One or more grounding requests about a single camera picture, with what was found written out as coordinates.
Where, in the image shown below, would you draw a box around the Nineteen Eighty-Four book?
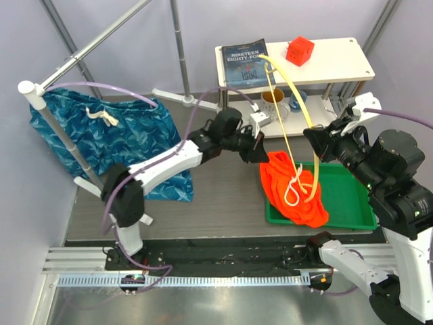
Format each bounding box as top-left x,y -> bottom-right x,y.
221,39 -> 269,90

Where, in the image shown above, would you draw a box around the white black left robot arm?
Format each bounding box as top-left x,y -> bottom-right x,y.
100,105 -> 271,270

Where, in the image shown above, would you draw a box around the green plastic tray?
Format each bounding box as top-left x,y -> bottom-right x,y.
265,162 -> 378,232

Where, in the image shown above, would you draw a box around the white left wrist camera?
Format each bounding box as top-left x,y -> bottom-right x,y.
248,103 -> 272,133

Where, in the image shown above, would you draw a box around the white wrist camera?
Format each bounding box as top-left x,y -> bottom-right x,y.
248,103 -> 272,133
340,92 -> 382,132

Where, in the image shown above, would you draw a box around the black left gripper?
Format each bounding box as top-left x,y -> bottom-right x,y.
221,125 -> 269,164

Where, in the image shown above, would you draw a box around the blue glass cup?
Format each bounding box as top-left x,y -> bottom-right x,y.
289,89 -> 309,113

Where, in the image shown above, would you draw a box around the blue patterned shorts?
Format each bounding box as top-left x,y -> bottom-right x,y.
29,88 -> 193,202

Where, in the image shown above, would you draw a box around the white patterned mug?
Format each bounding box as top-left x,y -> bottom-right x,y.
259,88 -> 290,121

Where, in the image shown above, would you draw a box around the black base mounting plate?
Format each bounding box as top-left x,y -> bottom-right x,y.
66,236 -> 323,278

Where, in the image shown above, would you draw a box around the yellow hanger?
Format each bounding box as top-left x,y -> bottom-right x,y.
258,53 -> 321,204

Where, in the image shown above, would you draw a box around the white two-tier shelf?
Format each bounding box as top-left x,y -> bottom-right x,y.
214,37 -> 375,138

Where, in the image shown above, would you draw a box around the white clothes rack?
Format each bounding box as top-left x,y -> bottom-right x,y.
18,0 -> 217,225

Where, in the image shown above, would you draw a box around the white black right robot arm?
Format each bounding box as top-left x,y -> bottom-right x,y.
304,127 -> 432,324

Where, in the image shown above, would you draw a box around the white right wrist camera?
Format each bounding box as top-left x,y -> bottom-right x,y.
340,92 -> 382,132

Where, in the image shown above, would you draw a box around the orange shorts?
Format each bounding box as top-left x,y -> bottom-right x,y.
259,151 -> 329,228

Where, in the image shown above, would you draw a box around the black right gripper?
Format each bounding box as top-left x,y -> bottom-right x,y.
305,112 -> 383,190

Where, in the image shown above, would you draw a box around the white slotted cable duct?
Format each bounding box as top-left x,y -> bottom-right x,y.
57,273 -> 311,288

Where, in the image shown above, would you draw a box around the red cube power strip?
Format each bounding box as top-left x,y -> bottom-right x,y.
286,36 -> 315,66

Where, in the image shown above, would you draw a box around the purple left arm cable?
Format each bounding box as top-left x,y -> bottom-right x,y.
101,87 -> 258,295

